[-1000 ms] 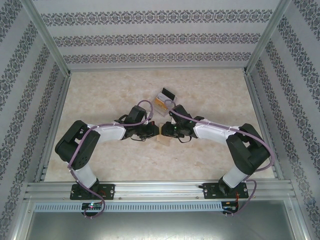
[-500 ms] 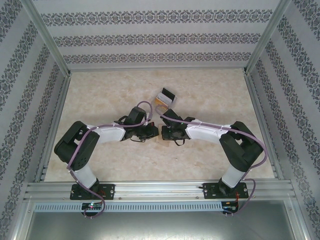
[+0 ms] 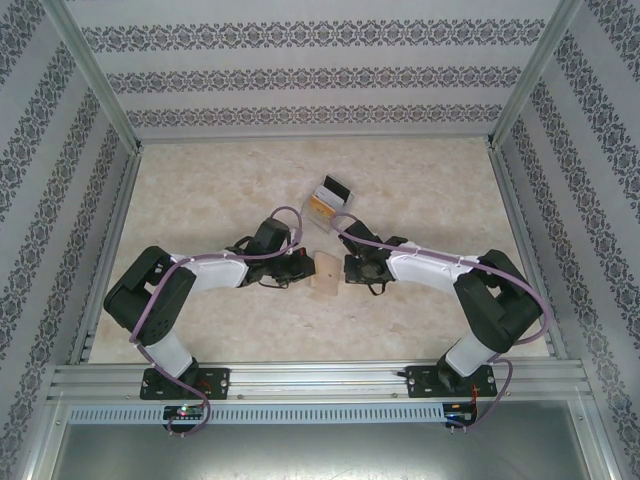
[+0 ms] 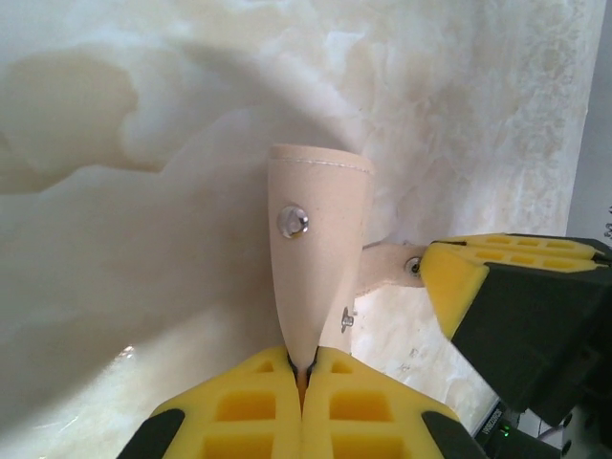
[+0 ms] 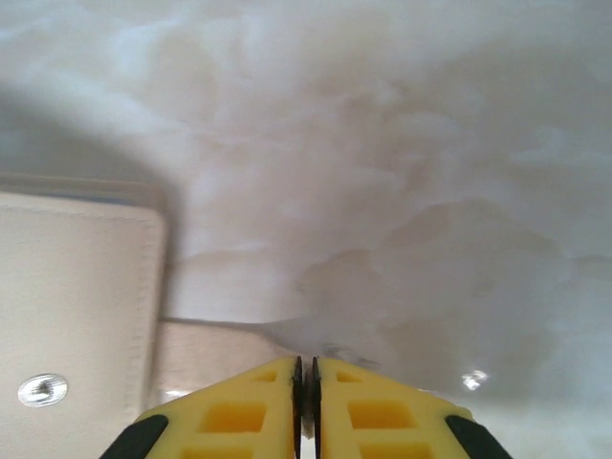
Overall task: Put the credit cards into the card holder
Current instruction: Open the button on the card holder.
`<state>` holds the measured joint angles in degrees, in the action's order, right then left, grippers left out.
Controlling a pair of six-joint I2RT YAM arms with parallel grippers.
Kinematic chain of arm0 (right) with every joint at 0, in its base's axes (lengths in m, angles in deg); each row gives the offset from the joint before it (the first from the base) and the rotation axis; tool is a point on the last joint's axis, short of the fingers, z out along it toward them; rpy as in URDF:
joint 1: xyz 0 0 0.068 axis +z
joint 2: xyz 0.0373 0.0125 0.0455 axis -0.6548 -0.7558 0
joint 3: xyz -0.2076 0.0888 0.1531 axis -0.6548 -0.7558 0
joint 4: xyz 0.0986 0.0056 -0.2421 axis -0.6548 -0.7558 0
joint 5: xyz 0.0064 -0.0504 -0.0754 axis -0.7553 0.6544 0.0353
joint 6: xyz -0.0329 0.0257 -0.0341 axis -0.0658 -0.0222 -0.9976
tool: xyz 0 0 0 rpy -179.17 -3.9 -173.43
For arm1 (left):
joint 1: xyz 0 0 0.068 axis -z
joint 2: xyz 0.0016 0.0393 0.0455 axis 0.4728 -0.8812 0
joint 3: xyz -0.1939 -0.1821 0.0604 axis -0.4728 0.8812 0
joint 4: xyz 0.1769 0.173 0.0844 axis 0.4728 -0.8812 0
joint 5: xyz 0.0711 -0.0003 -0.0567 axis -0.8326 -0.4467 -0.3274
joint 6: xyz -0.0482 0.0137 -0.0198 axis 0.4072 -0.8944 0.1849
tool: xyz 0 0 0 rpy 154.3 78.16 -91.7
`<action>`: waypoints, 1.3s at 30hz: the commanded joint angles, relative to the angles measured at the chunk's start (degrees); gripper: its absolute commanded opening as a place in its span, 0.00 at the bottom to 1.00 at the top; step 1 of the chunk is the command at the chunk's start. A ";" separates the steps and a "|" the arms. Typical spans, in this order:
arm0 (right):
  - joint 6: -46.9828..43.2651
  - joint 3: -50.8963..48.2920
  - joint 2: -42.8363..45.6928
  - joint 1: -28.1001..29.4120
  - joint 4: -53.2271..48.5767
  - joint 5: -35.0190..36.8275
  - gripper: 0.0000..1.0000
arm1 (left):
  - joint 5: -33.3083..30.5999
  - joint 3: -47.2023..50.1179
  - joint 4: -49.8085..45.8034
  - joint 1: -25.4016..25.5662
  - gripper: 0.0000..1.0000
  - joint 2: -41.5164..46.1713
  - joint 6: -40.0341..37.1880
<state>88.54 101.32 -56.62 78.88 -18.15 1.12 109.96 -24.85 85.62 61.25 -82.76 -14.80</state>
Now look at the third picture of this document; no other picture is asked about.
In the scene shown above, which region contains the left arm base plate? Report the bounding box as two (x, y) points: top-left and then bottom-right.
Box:
(139, 367), (232, 403)

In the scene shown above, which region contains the aluminium side rail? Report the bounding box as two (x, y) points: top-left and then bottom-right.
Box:
(487, 144), (570, 360)
(68, 149), (145, 366)

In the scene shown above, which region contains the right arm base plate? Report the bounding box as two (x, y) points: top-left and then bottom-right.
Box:
(405, 364), (499, 400)

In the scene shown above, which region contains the aluminium mounting rail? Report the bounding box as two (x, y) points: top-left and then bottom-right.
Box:
(47, 362), (594, 402)

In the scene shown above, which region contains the clear acrylic card box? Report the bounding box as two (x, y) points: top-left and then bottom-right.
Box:
(303, 173), (357, 235)

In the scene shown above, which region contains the controller board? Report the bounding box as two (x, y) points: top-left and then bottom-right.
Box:
(162, 404), (206, 422)
(444, 399), (480, 427)

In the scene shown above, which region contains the right controller board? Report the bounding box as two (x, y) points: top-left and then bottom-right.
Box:
(444, 399), (480, 427)

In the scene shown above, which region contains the black card stack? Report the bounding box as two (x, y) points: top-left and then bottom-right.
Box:
(322, 173), (352, 204)

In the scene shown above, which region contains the aluminium frame post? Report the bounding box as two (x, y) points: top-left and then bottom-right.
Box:
(485, 0), (586, 151)
(44, 0), (145, 154)

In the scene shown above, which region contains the beige card holder wallet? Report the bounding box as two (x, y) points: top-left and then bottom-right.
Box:
(308, 251), (342, 297)

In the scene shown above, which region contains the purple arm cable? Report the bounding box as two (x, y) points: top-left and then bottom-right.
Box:
(333, 212), (547, 432)
(133, 204), (307, 437)

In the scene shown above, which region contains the slotted cable duct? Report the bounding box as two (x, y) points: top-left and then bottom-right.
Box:
(67, 403), (447, 425)

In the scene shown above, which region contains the left controller board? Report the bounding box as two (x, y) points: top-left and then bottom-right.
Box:
(162, 404), (206, 422)

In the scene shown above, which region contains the grey metal sheet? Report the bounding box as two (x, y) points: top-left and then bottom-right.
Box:
(49, 399), (601, 480)

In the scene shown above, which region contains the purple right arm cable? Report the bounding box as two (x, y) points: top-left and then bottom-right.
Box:
(333, 212), (547, 432)

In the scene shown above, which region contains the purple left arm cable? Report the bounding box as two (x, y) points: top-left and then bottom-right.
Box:
(133, 204), (307, 437)

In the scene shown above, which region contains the orange card stack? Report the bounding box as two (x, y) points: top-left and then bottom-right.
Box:
(307, 187), (342, 221)

